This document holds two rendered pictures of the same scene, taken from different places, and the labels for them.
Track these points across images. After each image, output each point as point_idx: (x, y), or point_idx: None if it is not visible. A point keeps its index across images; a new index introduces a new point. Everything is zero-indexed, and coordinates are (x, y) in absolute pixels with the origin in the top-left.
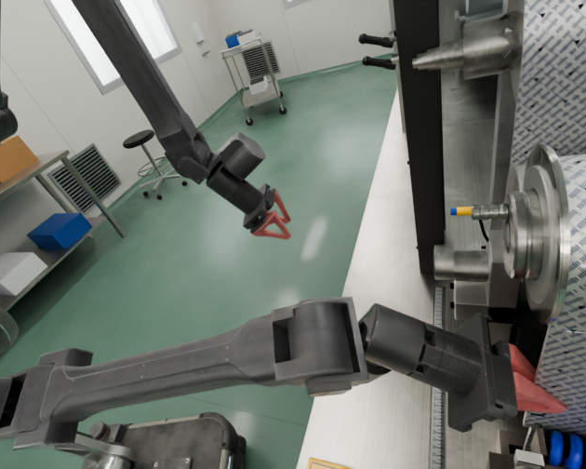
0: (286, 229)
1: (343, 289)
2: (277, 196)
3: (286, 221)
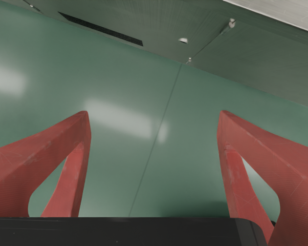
0: (236, 121)
1: (246, 8)
2: (1, 180)
3: (89, 133)
